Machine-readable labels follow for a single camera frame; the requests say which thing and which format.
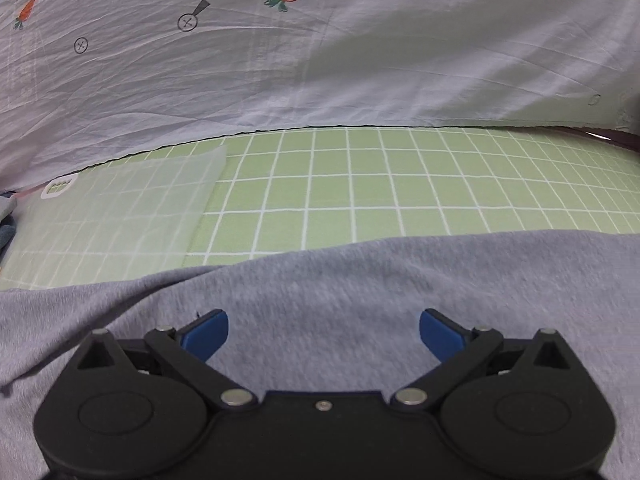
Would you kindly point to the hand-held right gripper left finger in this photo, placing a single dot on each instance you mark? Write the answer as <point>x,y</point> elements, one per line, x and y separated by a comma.
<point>206,335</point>

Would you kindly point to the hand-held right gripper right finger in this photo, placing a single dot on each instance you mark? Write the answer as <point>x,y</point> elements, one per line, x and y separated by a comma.
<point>440,336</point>

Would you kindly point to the grey pants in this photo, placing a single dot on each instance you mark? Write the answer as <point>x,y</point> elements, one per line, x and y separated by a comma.
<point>325,300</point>

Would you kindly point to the translucent plastic bag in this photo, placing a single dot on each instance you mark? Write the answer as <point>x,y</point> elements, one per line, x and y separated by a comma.
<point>125,210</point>

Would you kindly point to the dark blue-grey garment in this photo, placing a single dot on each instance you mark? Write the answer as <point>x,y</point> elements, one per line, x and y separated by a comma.
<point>5,232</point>

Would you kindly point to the light grey garment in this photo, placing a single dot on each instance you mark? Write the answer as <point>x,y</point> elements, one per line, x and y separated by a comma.
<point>6,204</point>

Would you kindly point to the grey carrot-print quilt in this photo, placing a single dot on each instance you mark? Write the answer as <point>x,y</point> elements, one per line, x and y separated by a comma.
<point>350,60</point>

